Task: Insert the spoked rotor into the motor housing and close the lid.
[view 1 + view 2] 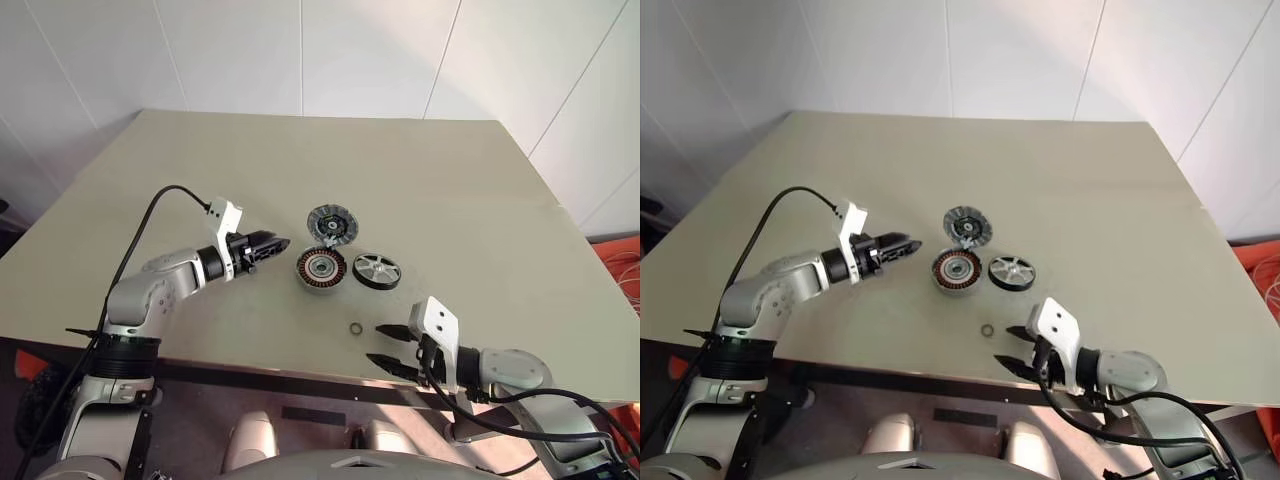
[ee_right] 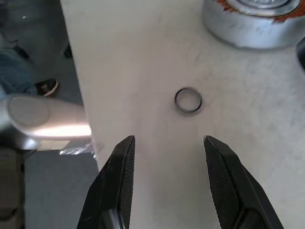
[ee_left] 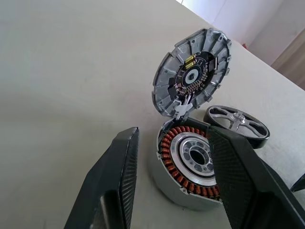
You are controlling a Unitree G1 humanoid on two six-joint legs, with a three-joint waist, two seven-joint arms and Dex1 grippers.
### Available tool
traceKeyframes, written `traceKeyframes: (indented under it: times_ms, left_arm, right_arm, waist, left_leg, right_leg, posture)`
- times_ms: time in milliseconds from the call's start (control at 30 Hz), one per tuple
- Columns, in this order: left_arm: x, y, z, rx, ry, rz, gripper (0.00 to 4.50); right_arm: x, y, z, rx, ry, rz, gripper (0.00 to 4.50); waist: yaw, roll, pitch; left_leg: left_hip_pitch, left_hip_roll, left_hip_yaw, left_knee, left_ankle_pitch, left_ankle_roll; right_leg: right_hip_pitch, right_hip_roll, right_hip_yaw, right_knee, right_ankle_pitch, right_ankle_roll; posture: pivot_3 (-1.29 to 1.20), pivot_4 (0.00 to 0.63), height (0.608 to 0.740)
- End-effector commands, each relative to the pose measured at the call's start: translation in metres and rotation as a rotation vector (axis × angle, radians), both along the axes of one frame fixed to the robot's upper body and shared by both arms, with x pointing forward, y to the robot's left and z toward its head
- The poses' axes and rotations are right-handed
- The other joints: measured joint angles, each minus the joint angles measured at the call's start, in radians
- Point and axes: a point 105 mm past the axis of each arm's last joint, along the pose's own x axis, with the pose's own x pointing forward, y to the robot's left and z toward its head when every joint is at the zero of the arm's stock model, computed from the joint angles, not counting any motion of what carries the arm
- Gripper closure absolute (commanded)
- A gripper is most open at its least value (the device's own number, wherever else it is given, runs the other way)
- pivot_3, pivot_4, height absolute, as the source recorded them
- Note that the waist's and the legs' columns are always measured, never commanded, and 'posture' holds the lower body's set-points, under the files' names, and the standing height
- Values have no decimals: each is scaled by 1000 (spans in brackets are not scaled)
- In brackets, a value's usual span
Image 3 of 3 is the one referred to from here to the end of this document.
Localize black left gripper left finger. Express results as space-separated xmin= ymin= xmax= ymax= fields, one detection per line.
xmin=63 ymin=126 xmax=140 ymax=229

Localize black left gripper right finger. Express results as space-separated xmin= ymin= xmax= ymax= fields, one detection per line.
xmin=207 ymin=125 xmax=305 ymax=229

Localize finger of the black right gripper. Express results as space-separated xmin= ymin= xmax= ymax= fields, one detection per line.
xmin=290 ymin=173 xmax=305 ymax=193

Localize silver motor housing copper windings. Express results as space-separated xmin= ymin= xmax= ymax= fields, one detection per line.
xmin=149 ymin=116 xmax=224 ymax=212

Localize spoked silver black rotor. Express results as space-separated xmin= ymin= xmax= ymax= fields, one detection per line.
xmin=203 ymin=105 xmax=271 ymax=149

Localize silver hinged motor lid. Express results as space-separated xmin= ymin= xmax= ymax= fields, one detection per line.
xmin=151 ymin=27 xmax=233 ymax=119

